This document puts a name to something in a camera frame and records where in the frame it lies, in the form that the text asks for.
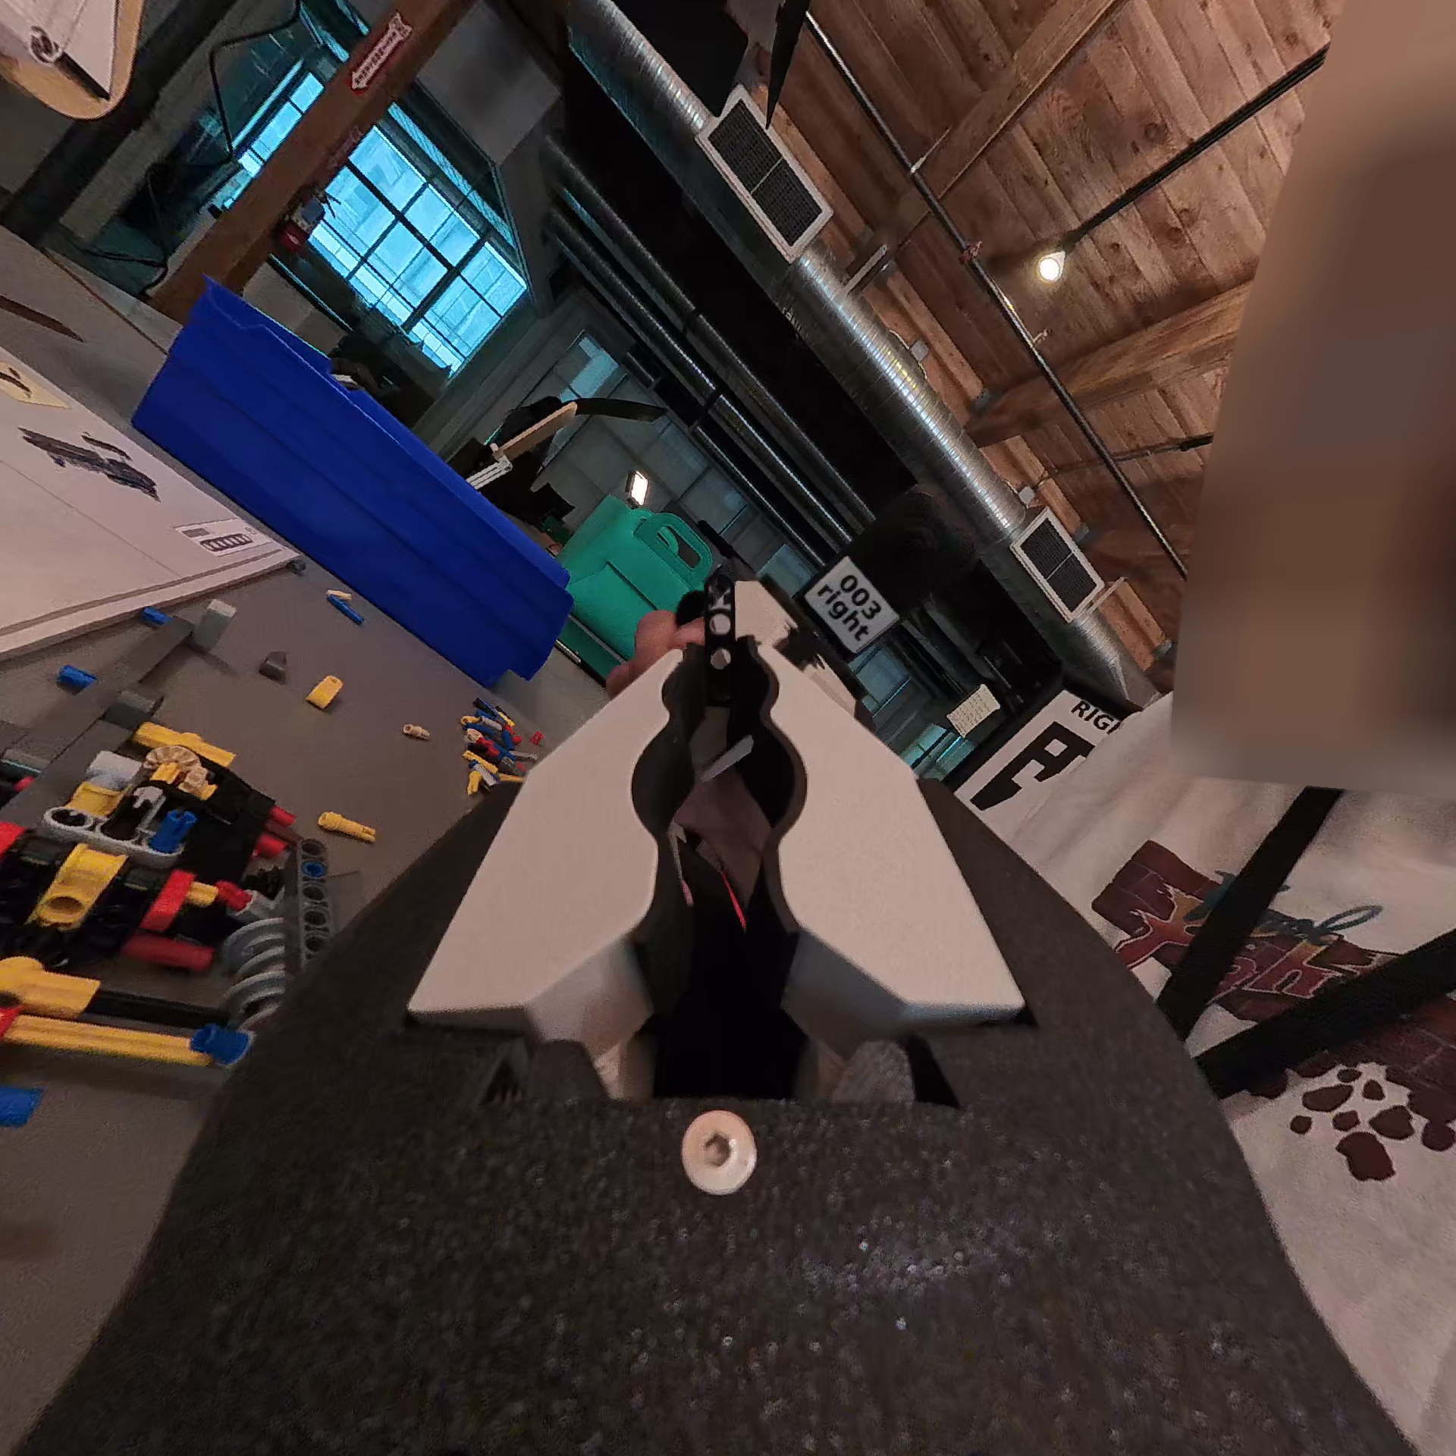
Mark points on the green plastic tote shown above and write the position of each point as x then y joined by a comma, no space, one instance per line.
626,580

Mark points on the framed marker sign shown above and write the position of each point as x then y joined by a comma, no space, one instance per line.
1022,762

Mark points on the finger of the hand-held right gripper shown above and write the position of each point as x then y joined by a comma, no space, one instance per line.
768,621

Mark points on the black thin lego beam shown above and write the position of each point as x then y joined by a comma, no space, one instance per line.
719,637

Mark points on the yellow lego pin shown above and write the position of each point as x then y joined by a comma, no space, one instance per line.
346,827

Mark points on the person's right hand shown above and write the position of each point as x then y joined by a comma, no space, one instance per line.
653,649

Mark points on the pile of lego pins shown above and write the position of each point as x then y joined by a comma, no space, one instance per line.
494,746

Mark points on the blue lego pin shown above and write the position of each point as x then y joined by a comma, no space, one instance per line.
346,611

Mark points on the wooden document board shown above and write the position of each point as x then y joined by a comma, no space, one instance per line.
102,91

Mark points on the instruction booklet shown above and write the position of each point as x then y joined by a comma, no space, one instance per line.
90,534

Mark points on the silver air duct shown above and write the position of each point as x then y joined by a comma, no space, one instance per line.
887,342

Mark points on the ceiling spot lamp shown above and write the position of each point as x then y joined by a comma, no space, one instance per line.
1050,268

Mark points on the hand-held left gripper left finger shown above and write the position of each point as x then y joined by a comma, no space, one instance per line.
546,898

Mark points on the blue plastic bin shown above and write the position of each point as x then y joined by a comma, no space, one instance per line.
341,477

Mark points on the lego chassis assembly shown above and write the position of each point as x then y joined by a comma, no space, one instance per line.
112,898

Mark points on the white shirt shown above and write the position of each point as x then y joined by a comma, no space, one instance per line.
1307,1252

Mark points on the yellow three-hole lego beam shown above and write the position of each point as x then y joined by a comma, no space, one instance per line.
324,692

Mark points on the printed instruction sheet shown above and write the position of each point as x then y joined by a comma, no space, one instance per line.
67,28

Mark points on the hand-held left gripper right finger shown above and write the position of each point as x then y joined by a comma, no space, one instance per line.
898,898

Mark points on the ceiling air vent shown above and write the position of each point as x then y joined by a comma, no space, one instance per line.
1057,564
761,170

